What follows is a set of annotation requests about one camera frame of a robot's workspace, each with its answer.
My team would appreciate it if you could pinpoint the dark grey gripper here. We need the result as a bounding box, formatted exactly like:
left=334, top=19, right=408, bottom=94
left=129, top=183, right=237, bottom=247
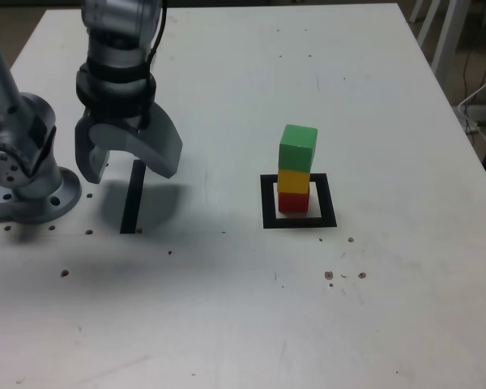
left=74, top=102, right=184, bottom=184

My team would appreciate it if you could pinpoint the red cube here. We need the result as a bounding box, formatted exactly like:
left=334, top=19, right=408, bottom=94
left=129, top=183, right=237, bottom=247
left=277, top=190, right=310, bottom=213

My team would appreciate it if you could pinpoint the green cube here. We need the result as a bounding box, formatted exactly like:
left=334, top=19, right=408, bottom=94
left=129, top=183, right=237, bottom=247
left=279, top=124, right=319, bottom=173

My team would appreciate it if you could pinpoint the yellow cube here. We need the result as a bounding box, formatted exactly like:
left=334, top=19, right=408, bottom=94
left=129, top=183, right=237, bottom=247
left=276, top=168, right=311, bottom=195

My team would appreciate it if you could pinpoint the white metal furniture frame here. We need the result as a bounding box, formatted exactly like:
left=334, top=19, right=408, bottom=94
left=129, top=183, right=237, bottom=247
left=407, top=0, right=459, bottom=80

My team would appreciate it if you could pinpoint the white cable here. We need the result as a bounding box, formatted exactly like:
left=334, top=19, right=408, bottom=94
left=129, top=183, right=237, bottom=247
left=457, top=66, right=486, bottom=152

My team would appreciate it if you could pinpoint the black tape strip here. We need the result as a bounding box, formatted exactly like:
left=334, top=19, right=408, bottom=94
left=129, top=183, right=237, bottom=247
left=119, top=159, right=147, bottom=235

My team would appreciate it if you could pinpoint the black tape square outline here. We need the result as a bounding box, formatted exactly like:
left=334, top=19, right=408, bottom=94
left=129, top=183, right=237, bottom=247
left=260, top=173, right=338, bottom=230

